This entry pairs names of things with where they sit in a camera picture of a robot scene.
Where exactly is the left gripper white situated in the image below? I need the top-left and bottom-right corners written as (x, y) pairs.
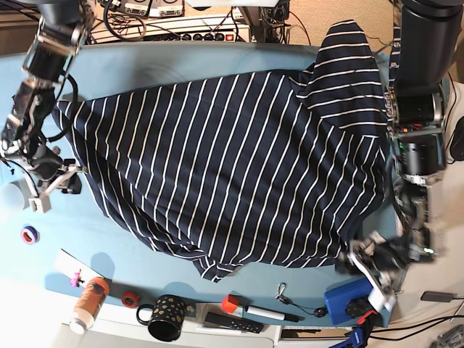
top-left (335, 231), bottom-right (402, 290)

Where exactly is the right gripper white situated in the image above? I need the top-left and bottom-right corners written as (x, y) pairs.
top-left (22, 165), bottom-right (87, 197)

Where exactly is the navy white striped t-shirt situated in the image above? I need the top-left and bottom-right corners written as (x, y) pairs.
top-left (67, 20), bottom-right (389, 282)

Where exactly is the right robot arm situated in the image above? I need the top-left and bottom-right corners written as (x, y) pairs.
top-left (1, 1), bottom-right (96, 197)

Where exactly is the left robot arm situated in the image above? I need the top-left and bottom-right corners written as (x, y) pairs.
top-left (335, 1), bottom-right (463, 276)

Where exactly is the black knob on box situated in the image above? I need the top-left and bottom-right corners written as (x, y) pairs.
top-left (345, 297), bottom-right (371, 319)

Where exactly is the blue orange clamp bottom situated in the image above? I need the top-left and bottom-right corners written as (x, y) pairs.
top-left (333, 310), bottom-right (383, 348)

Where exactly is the blue plastic box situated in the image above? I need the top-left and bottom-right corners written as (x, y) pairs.
top-left (323, 278), bottom-right (373, 326)

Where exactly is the black power adapter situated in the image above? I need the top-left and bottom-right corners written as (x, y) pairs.
top-left (420, 291), bottom-right (455, 303)

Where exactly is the teal table cloth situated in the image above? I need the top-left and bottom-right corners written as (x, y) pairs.
top-left (0, 40), bottom-right (446, 325)

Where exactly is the translucent white cup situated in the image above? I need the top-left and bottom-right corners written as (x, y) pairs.
top-left (0, 181), bottom-right (25, 222)

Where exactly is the purple tape roll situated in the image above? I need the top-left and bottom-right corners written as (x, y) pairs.
top-left (20, 225), bottom-right (40, 245)

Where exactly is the white paper sheet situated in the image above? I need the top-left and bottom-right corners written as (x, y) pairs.
top-left (54, 249), bottom-right (102, 283)

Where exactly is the orange bottle white cap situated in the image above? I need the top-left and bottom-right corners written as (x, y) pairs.
top-left (70, 277), bottom-right (109, 334)

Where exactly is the white black marker pen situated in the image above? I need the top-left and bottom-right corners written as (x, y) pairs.
top-left (244, 306), bottom-right (302, 323)

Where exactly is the red tape roll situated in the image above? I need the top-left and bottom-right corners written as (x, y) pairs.
top-left (121, 291), bottom-right (141, 309)

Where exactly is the black remote control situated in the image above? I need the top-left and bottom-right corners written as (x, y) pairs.
top-left (204, 312), bottom-right (265, 334)

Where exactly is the orange red cube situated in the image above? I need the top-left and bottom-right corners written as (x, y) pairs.
top-left (221, 294), bottom-right (239, 314)

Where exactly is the black mug gold pattern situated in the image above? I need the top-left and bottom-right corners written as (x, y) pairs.
top-left (136, 294), bottom-right (187, 342)

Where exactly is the black computer mouse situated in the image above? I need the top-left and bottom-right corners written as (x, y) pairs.
top-left (449, 117), bottom-right (464, 162)

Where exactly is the black power strip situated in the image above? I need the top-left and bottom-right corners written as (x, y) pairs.
top-left (154, 32), bottom-right (236, 42)

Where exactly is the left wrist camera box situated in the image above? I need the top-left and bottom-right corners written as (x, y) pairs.
top-left (368, 289), bottom-right (397, 312)

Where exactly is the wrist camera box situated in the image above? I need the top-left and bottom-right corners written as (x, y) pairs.
top-left (29, 195), bottom-right (51, 213)
top-left (368, 289), bottom-right (397, 312)

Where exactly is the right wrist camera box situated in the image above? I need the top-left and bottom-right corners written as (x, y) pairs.
top-left (29, 195), bottom-right (51, 213)

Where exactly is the black lanyard with clip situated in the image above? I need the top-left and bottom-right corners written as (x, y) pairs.
top-left (275, 282), bottom-right (328, 319)

